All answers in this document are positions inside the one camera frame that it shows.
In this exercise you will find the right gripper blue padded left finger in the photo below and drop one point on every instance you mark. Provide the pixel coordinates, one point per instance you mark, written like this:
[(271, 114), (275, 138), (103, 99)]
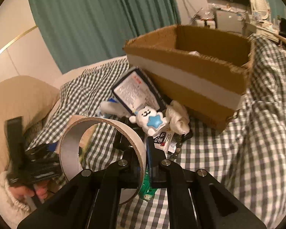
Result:
[(125, 172)]

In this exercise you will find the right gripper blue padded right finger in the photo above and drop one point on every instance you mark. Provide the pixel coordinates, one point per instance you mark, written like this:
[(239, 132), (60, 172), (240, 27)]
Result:
[(163, 173)]

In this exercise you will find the white tape roll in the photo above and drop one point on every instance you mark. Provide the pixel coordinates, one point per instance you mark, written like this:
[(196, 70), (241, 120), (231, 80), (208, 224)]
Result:
[(70, 159)]

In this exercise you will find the white tissue bag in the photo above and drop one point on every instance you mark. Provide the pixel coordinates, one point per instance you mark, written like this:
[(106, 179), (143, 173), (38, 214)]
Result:
[(178, 118)]

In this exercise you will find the person's left hand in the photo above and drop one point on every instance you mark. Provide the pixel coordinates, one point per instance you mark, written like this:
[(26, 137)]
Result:
[(21, 192)]

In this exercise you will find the green foil packet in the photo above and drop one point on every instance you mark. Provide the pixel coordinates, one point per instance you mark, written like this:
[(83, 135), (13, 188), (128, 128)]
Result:
[(147, 192)]

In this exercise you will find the black white snack packet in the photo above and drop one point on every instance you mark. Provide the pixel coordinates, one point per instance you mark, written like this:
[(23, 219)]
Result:
[(165, 141)]

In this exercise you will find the white bear star toy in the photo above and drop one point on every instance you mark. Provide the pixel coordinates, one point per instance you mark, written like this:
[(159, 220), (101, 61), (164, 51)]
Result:
[(150, 121)]

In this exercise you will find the beige pillow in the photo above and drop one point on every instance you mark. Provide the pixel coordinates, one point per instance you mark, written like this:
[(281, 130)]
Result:
[(24, 96)]

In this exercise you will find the black framed label pack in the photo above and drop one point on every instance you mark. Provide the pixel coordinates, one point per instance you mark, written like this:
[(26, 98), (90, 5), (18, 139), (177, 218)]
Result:
[(134, 90)]

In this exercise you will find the green checkered bed cloth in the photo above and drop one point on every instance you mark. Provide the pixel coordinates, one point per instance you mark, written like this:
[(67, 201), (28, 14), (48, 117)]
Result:
[(248, 157)]

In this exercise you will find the brown cardboard box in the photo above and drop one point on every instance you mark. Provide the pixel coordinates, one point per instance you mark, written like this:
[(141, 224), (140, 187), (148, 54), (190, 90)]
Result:
[(205, 70)]

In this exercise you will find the green curtain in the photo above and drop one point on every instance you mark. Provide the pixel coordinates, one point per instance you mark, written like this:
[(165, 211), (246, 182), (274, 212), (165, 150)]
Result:
[(81, 32)]

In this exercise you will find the white suitcase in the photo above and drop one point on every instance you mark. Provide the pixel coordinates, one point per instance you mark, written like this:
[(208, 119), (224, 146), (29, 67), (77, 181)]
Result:
[(206, 23)]

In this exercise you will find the silver mini fridge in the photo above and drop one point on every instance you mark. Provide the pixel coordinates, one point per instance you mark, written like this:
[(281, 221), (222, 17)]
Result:
[(229, 21)]

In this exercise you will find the white dressing table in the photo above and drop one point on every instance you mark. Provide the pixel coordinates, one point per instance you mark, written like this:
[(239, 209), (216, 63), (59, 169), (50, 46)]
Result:
[(269, 34)]

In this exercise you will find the wooden chair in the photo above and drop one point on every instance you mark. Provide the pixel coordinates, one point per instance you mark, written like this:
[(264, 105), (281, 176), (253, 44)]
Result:
[(281, 38)]

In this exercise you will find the oval white mirror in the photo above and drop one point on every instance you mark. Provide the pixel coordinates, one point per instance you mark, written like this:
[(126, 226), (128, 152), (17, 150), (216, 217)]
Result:
[(261, 7)]

